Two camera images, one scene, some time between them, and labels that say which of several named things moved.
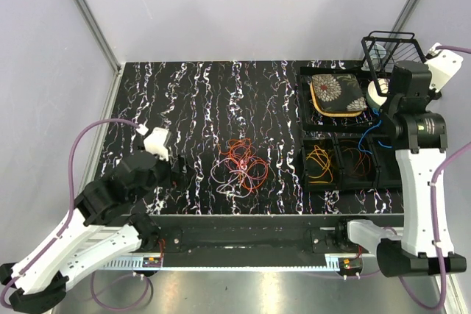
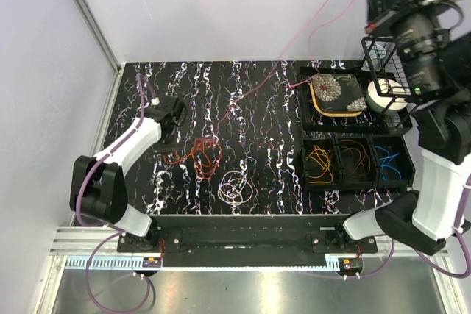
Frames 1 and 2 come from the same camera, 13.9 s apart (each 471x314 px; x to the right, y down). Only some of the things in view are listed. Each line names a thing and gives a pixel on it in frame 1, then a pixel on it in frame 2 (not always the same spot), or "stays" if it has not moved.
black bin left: x=319 y=158 stays
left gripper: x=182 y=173 -> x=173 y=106
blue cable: x=367 y=130 -> x=386 y=160
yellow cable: x=322 y=156 stays
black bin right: x=385 y=171 stays
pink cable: x=240 y=173 -> x=309 y=40
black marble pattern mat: x=234 y=136 stays
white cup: x=377 y=54 stays
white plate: x=373 y=98 stays
